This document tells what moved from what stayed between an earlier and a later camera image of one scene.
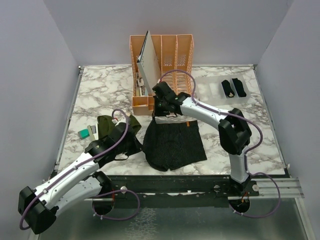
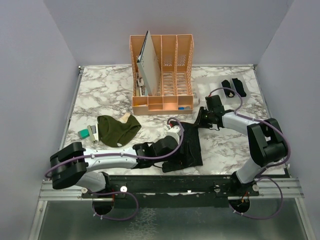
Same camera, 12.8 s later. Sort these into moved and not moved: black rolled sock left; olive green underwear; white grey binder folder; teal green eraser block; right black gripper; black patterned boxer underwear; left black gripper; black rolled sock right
Moved: black patterned boxer underwear; left black gripper; right black gripper
Not moved: black rolled sock right; white grey binder folder; olive green underwear; black rolled sock left; teal green eraser block
